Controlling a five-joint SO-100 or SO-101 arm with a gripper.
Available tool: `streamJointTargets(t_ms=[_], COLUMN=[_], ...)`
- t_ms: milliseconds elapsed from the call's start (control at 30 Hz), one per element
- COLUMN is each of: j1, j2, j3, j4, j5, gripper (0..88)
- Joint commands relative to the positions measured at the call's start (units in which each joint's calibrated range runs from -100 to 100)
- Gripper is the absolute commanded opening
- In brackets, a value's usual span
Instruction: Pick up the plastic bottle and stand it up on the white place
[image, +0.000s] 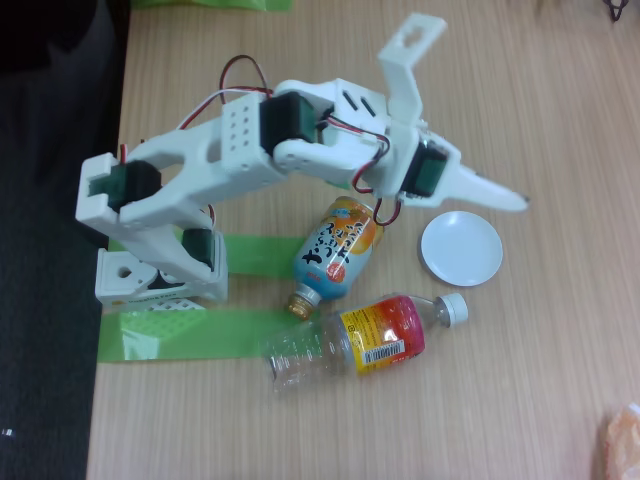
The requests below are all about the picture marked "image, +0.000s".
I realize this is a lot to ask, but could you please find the clear plastic bottle orange label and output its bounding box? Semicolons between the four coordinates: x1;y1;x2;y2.
264;292;470;396

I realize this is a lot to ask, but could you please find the blue orange aluminium bottle can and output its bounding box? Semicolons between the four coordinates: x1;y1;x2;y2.
285;195;385;321

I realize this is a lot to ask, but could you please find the white round plate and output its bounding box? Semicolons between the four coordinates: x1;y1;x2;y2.
419;210;504;288

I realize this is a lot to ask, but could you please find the short green tape strip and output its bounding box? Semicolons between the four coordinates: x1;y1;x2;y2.
107;232;307;279

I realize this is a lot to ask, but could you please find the green plastic sheet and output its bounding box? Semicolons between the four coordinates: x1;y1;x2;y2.
130;0;292;14

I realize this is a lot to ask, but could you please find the long green tape strip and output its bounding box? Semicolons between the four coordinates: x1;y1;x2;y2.
98;308;314;365

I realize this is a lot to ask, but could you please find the orange plastic bag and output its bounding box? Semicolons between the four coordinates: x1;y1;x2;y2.
599;402;640;480

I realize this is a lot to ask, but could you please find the person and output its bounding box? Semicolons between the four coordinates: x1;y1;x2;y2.
0;0;130;71

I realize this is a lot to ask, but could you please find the white empty camera mount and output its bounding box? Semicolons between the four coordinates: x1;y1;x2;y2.
378;13;448;126

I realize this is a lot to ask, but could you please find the black cable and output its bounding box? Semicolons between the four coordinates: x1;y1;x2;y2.
602;0;632;22

